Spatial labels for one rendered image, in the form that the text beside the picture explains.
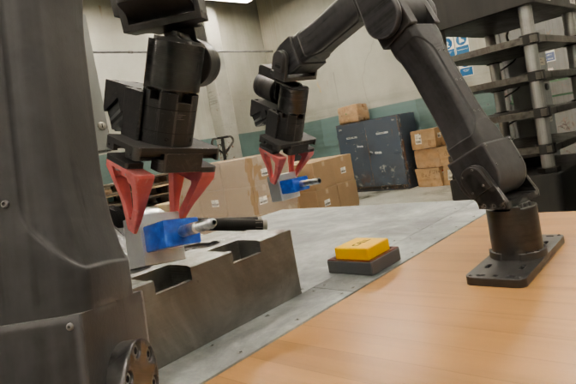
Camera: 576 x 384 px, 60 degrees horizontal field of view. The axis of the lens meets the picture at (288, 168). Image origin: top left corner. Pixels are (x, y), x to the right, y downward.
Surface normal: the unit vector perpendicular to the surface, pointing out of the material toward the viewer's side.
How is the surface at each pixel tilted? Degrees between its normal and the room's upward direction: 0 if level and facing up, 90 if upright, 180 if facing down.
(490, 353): 0
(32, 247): 81
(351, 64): 90
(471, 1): 90
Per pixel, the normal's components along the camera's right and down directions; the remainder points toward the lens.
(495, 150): 0.47, -0.45
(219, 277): 0.72, -0.09
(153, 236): -0.70, 0.02
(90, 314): 0.98, -0.18
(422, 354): -0.18, -0.98
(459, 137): -0.84, -0.07
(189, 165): 0.69, 0.26
